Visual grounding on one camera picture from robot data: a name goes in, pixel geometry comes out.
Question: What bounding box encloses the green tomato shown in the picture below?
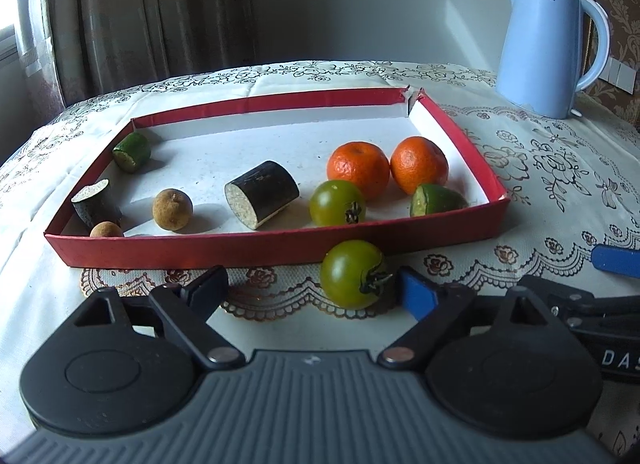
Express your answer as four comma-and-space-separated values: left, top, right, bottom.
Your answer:
320, 239, 392, 310
309, 180, 367, 227

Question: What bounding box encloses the brown longan fruit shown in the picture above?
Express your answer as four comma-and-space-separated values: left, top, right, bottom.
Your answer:
152, 189, 193, 231
90, 221, 124, 237

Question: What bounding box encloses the green cucumber wedge piece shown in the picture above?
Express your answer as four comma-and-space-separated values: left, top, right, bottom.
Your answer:
410, 183, 468, 217

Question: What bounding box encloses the orange mandarin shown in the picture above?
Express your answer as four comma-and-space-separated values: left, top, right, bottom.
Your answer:
390, 135, 449, 195
326, 142, 390, 201

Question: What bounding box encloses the green cucumber chunk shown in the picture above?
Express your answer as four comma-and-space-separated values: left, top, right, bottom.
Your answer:
112, 131, 151, 173

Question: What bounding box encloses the white embroidered tablecloth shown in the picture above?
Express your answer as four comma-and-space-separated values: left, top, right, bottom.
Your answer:
1, 60, 639, 451

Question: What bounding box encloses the red cardboard tray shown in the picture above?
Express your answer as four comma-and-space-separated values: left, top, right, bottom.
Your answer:
44, 88, 509, 269

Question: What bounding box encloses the light blue electric kettle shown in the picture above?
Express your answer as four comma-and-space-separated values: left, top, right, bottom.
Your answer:
496, 0, 611, 119

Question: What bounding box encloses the brown patterned curtain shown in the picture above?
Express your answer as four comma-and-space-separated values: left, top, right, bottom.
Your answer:
15, 0, 256, 120

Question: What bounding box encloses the white wall switch panel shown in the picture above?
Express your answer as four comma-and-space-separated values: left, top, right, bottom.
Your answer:
599, 56, 637, 95

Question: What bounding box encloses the window with grey frame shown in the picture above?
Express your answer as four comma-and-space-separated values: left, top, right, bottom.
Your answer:
0, 0, 28, 67

